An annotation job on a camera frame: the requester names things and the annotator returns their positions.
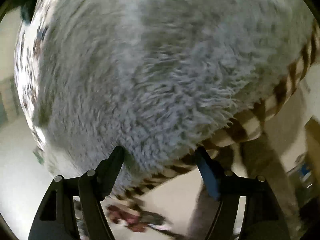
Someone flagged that grey fleece pants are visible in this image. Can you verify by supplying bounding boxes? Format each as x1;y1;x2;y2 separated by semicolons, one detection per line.
32;0;316;198

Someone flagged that person's legs in pyjamas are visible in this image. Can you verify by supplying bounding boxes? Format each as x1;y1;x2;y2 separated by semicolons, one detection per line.
187;129;306;240

